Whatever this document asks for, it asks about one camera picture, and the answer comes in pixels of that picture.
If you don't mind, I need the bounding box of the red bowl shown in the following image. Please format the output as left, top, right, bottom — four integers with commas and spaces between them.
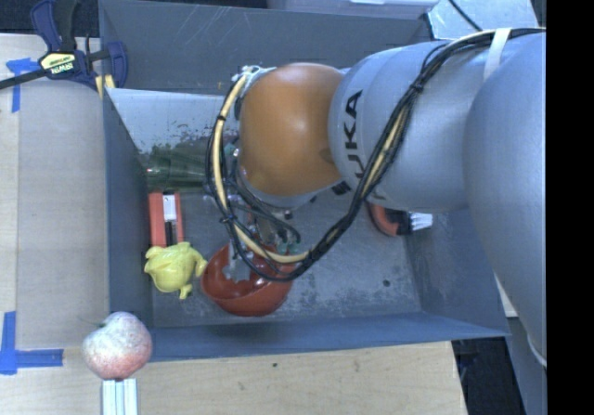
200, 243, 295, 318

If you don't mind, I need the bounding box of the yellow toy chicken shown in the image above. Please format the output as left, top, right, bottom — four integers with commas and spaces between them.
143, 240, 209, 301

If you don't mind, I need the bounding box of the orange flat box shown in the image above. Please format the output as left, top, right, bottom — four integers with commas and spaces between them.
148, 191, 187, 250

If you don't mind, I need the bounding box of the grey metal bin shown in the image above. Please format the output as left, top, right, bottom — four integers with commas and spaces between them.
97, 0, 512, 363

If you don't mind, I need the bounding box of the orange and black brush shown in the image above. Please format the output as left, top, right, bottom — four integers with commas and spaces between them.
368, 201, 434, 239

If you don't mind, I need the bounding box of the red and pale apple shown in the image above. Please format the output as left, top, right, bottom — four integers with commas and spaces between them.
81, 310, 154, 382

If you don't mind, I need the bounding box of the pale wood board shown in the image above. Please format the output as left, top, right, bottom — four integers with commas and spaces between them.
16, 74, 112, 351

